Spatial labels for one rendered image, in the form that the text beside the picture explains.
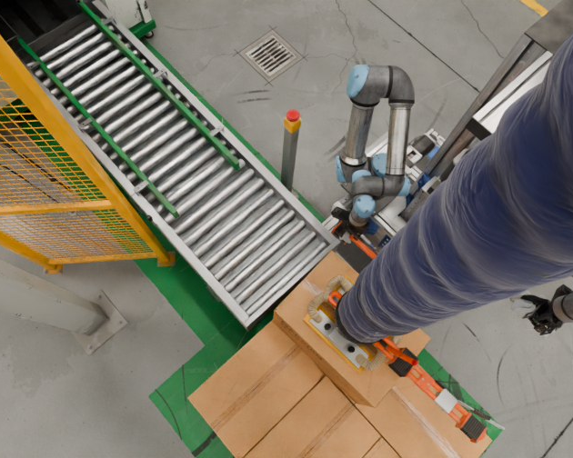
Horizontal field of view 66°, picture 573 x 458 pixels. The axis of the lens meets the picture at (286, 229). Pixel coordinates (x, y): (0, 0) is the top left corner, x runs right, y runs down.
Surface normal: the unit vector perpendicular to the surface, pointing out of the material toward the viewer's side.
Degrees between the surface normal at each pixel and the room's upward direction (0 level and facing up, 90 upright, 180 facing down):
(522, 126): 74
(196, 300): 0
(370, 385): 0
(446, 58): 0
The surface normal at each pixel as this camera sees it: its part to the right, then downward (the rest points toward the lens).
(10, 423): 0.04, -0.33
